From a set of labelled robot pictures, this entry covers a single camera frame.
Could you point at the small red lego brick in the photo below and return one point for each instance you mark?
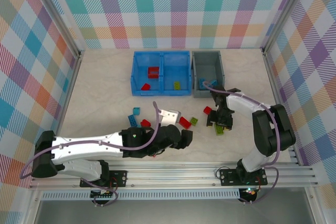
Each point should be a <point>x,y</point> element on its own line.
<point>146,86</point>
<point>207,110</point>

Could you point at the blue two-by-four lego brick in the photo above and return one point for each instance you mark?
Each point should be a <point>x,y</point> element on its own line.
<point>132,121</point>
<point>202,83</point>

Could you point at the small teal lego brick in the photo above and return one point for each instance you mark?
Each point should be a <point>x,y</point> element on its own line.
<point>136,111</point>

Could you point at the light blue sloped lego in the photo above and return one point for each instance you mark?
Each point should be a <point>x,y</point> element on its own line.
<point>214,83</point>

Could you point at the long red lego brick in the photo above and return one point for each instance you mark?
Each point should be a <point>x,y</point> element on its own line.
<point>153,72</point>

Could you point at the green two-by-four lego brick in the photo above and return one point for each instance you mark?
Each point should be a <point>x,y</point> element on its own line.
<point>177,85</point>
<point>219,130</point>

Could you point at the blue two-compartment plastic bin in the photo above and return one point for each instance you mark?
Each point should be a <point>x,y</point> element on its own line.
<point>170,64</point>

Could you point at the grey plastic bin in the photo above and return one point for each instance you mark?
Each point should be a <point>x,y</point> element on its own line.
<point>207,64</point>

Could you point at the chunky red lego brick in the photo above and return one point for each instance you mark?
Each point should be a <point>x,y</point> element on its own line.
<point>145,123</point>

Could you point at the aluminium frame post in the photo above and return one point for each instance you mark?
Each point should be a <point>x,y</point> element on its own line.
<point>284,11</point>
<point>60,11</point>

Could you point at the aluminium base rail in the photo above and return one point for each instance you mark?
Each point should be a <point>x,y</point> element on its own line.
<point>170,174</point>

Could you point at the aluminium side rail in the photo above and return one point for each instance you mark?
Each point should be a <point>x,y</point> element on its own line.
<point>272,77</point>
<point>74,72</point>

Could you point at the small lit controller board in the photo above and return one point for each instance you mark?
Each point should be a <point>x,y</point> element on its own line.
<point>249,192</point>

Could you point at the green circuit board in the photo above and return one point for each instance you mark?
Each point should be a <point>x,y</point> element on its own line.
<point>103,195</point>

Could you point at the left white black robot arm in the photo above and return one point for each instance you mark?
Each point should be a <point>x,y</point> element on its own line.
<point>86,144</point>

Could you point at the small green lego brick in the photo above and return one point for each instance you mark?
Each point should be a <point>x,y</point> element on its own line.
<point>194,121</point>

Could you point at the red two-by-four lego brick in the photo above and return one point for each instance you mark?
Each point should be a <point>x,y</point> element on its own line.
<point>185,123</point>

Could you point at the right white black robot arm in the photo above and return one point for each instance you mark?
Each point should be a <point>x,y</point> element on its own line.
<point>273,129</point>

